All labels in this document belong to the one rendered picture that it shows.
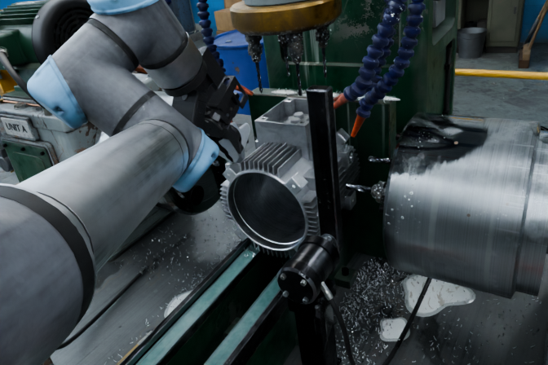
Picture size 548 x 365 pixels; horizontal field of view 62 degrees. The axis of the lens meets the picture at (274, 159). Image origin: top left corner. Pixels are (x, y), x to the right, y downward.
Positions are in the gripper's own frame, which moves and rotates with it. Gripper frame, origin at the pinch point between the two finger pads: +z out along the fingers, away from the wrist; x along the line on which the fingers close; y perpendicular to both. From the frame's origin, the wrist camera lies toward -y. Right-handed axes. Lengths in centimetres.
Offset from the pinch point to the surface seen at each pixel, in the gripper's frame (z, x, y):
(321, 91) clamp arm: -16.2, -20.2, 3.3
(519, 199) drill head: -2.8, -43.1, 0.0
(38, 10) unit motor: -20, 48, 17
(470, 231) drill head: -0.1, -38.4, -4.1
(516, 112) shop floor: 251, -21, 214
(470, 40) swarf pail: 303, 38, 344
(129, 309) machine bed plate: 17.8, 21.5, -27.5
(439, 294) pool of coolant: 31.4, -31.9, -3.6
